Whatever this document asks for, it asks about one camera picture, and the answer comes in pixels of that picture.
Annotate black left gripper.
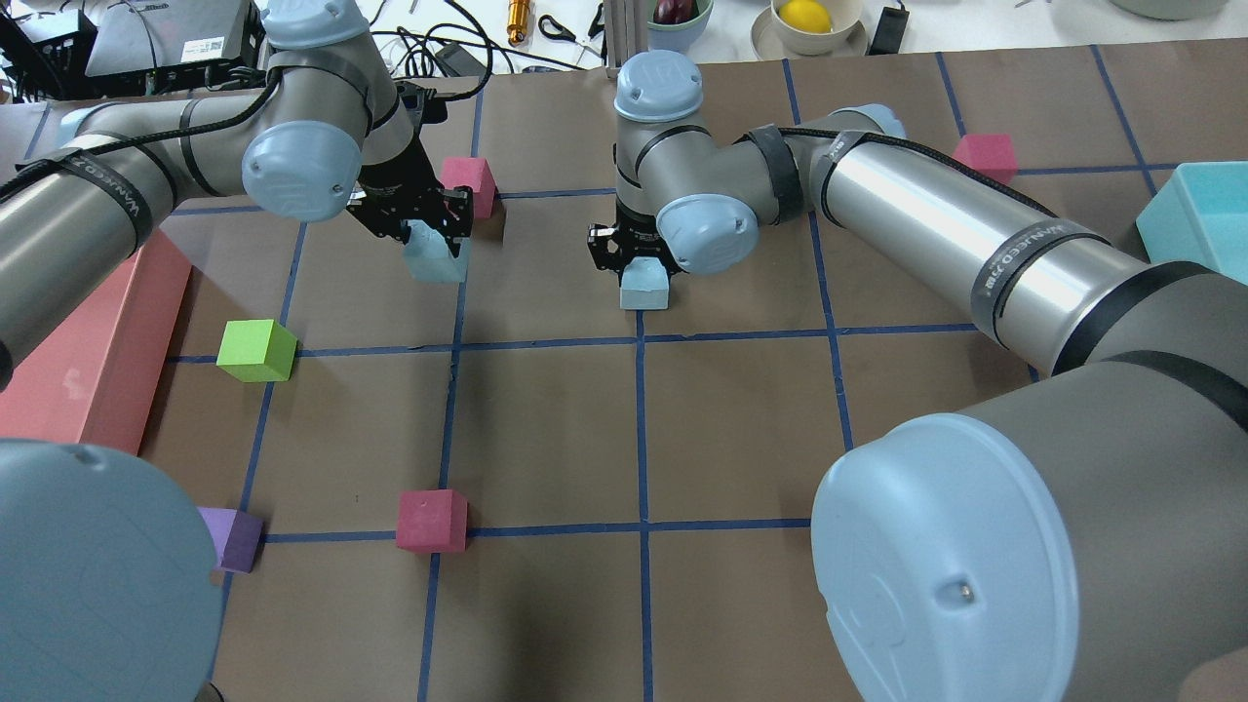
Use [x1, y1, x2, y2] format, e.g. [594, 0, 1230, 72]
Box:
[346, 146, 474, 259]

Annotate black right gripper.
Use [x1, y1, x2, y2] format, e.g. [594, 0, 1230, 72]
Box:
[587, 224, 683, 279]

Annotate light blue foam block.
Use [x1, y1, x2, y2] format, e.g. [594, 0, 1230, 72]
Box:
[403, 219, 472, 284]
[619, 256, 670, 311]

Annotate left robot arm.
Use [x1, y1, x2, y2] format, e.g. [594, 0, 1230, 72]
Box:
[1, 1, 474, 383]

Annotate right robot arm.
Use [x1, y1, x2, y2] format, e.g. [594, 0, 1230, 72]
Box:
[587, 50, 1246, 425]

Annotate red foam block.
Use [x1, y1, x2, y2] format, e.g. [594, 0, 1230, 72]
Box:
[441, 156, 498, 219]
[394, 488, 469, 555]
[953, 132, 1018, 185]

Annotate green bowl with eggplant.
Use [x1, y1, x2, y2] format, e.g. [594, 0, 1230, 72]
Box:
[646, 1, 715, 54]

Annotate green foam block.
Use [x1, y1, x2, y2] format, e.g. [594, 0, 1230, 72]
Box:
[215, 319, 298, 383]

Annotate beige bowl with lemon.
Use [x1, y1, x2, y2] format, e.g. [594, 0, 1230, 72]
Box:
[753, 1, 869, 59]

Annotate black power adapter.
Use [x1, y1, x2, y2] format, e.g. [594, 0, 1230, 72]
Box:
[866, 1, 910, 55]

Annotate purple foam block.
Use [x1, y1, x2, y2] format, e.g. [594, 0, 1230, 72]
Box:
[198, 507, 265, 573]

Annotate pink plastic bin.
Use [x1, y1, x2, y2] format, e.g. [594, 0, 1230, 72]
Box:
[1, 231, 191, 453]

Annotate teal plastic bin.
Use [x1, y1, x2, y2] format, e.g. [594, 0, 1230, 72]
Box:
[1136, 161, 1247, 284]

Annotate yellow handled tool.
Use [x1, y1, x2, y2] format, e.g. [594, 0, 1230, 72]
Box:
[505, 0, 530, 46]

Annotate aluminium frame post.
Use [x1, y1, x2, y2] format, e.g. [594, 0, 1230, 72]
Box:
[603, 0, 649, 77]

